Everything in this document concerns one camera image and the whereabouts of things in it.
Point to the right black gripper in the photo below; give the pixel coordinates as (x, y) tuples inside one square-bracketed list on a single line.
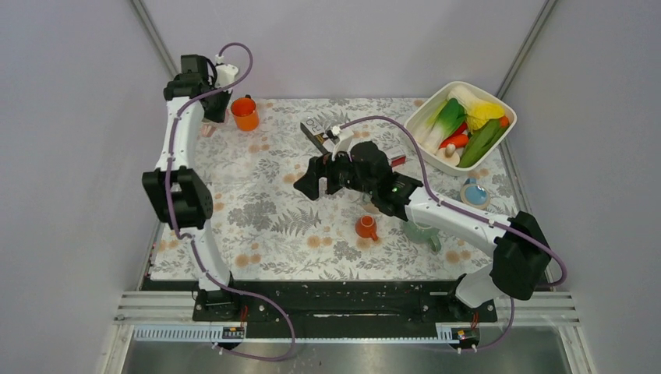
[(309, 185)]

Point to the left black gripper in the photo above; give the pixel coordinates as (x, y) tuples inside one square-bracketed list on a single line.
[(219, 116)]

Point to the pink mug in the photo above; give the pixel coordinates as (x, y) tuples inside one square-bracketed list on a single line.
[(208, 128)]

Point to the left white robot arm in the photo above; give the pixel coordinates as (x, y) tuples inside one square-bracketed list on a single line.
[(177, 193)]

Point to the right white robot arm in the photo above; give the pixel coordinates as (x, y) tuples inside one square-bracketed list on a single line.
[(516, 245)]

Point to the orange enamel mug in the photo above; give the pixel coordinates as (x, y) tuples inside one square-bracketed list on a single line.
[(245, 114)]

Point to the floral beige mug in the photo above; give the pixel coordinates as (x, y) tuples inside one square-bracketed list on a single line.
[(367, 205)]

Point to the green ceramic mug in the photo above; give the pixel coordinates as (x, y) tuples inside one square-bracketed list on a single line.
[(422, 234)]

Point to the black and white box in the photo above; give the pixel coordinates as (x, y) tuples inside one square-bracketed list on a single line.
[(322, 138)]

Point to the floral tablecloth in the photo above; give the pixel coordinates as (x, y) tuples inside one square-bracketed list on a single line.
[(266, 230)]

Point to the small orange cup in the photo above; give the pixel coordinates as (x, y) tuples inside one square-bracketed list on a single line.
[(365, 227)]

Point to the red and white box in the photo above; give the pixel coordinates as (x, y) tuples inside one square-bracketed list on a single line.
[(395, 156)]

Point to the mushroom toy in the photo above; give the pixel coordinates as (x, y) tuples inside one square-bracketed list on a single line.
[(449, 155)]

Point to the green leek toy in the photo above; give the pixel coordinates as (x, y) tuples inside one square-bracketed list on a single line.
[(444, 125)]

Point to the white vegetable tray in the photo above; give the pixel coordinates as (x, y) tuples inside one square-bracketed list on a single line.
[(420, 123)]

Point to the red carrot toy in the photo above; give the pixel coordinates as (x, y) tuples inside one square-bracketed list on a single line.
[(459, 141)]

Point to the blue tape roll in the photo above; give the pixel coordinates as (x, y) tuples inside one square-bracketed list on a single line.
[(473, 194)]

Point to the green cucumber toy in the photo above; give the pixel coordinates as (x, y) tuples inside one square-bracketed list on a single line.
[(481, 142)]

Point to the napa cabbage toy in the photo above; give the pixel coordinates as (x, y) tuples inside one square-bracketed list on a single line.
[(465, 97)]

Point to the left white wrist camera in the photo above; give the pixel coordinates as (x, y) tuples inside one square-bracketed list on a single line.
[(225, 73)]

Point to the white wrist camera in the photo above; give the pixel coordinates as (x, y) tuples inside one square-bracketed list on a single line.
[(342, 140), (225, 73)]

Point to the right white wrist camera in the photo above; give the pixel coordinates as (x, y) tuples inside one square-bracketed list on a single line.
[(342, 140)]

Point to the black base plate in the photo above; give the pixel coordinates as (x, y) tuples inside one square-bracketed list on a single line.
[(325, 312)]

